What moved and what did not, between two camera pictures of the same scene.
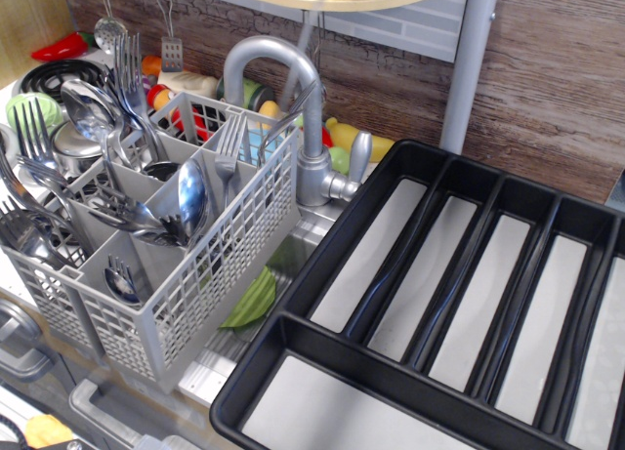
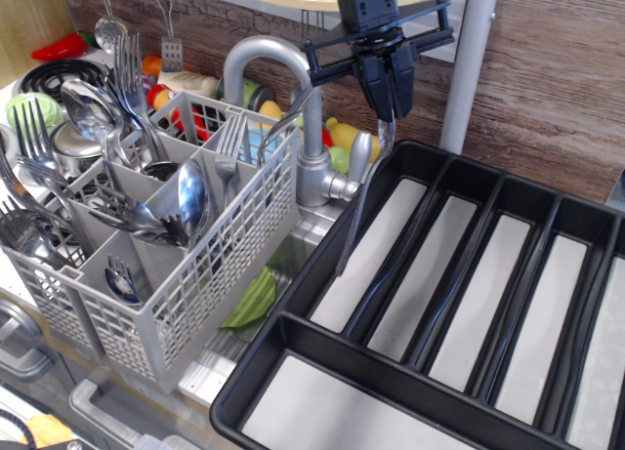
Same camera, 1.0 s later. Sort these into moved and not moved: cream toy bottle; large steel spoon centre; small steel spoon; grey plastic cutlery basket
Moved: small steel spoon
Not moved: cream toy bottle; grey plastic cutlery basket; large steel spoon centre
